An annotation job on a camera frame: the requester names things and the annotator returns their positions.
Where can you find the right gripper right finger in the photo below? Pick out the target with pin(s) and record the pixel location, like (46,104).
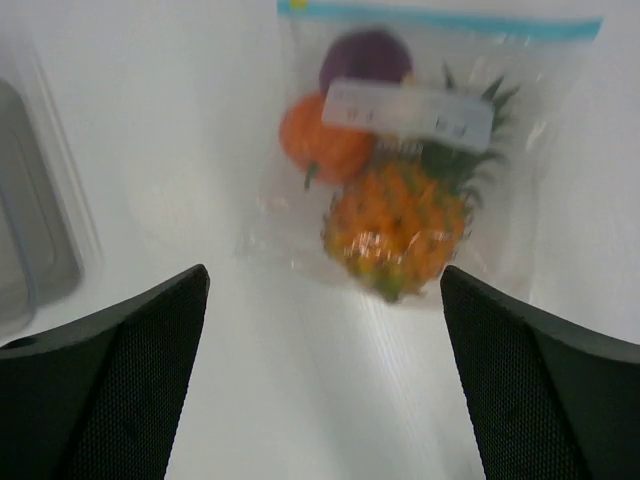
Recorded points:
(548,399)

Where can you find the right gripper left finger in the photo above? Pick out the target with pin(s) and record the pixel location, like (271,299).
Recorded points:
(101,397)

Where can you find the clear zip top bag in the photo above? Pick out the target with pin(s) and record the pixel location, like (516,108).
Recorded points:
(451,52)

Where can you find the small orange pumpkin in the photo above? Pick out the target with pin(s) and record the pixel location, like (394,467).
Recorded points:
(325,154)

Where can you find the purple red onion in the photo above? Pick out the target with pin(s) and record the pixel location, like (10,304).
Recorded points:
(373,54)

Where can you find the clear grey plastic bin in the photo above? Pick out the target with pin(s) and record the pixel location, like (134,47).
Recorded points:
(50,252)

